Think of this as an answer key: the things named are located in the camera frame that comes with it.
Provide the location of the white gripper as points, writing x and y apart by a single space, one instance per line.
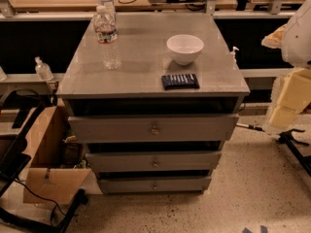
298 39

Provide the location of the grey bottom drawer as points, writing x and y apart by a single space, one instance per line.
154 185

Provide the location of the grey drawer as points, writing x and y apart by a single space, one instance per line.
136 129
154 185
153 161

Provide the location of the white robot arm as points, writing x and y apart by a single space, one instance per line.
296 50

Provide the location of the grey drawer cabinet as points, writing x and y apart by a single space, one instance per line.
136 90

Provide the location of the grey middle drawer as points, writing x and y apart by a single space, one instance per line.
153 161

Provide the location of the grey top drawer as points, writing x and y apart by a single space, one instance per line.
136 129

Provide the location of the black stand with pole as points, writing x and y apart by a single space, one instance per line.
287 138

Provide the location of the white pump bottle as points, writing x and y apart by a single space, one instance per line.
234 52

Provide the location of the dark blue snack packet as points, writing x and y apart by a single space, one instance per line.
179 81

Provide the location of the white bowl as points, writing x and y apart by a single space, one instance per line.
184 48

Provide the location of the front clear water bottle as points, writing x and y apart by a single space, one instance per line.
106 32

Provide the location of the brown cardboard box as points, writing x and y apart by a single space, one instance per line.
45 176

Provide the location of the small sanitizer bottle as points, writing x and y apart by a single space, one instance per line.
43 70

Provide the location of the black chair frame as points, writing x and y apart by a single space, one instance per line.
13 160

